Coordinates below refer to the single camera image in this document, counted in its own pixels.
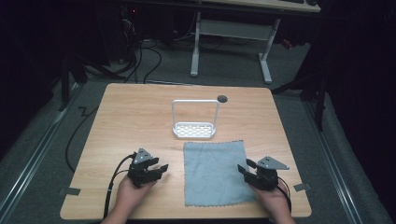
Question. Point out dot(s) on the white-legged desk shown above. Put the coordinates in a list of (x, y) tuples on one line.
[(236, 29)]

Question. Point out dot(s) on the black computer tower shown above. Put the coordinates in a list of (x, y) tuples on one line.
[(120, 31)]

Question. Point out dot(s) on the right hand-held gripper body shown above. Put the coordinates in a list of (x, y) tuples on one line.
[(266, 177)]

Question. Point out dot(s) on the grey tape piece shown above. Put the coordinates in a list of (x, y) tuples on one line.
[(302, 187), (69, 191)]

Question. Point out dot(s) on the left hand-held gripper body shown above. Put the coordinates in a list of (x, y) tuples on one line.
[(139, 174)]

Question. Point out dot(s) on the black metal stand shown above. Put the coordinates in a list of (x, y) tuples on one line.
[(67, 81), (319, 93)]

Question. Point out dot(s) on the white towel rack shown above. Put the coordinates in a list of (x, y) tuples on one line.
[(193, 130)]

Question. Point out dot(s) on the metal floor rail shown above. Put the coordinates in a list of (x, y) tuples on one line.
[(334, 161), (34, 155)]

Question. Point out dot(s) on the person's right hand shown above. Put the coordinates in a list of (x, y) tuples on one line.
[(272, 199)]

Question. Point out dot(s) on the person's left hand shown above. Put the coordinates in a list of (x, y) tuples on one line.
[(130, 193)]

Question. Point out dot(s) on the grey cloth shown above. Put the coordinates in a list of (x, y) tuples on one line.
[(214, 174)]

